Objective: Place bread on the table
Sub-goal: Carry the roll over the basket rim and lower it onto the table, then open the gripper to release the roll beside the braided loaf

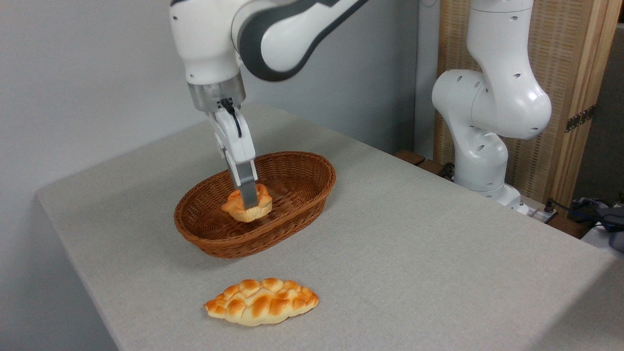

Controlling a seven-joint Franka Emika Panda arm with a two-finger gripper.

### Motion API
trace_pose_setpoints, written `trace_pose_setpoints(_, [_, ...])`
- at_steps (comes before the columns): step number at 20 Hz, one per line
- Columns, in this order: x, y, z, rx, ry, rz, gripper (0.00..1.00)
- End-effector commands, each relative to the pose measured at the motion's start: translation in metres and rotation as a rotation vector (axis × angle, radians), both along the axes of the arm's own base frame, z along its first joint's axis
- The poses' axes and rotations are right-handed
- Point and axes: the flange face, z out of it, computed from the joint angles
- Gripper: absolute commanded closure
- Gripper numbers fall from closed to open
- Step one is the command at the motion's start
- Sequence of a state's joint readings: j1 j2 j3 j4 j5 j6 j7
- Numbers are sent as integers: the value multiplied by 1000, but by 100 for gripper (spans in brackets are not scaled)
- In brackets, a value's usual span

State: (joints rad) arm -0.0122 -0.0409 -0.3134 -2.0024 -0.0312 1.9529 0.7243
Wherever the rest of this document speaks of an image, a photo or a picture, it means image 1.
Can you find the grey tablecloth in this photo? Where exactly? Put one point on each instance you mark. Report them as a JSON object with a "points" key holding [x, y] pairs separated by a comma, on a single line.
{"points": [[414, 243]]}

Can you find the long braided bread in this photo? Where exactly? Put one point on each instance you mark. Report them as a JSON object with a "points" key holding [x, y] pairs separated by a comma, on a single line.
{"points": [[261, 302]]}

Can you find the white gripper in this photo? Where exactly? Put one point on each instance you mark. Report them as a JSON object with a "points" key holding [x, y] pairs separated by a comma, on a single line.
{"points": [[234, 139]]}

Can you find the blue grey bag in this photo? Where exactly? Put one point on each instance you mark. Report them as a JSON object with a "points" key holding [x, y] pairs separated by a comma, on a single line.
{"points": [[609, 219]]}

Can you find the brown wicker basket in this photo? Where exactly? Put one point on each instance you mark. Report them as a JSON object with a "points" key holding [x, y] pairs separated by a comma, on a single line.
{"points": [[297, 195]]}

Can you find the wooden folding screen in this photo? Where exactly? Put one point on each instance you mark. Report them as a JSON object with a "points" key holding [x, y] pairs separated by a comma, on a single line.
{"points": [[570, 53]]}

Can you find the round bread roll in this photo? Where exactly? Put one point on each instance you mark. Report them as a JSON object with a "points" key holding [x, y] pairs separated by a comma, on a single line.
{"points": [[265, 202]]}

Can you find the metal screen hinge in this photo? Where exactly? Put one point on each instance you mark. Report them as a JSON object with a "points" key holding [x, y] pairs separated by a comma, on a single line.
{"points": [[580, 118]]}

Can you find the brown wooden mount board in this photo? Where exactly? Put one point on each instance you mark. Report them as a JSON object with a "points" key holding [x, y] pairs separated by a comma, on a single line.
{"points": [[409, 157]]}

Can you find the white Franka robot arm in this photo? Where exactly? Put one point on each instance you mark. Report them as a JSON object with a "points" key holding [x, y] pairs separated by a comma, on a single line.
{"points": [[492, 97]]}

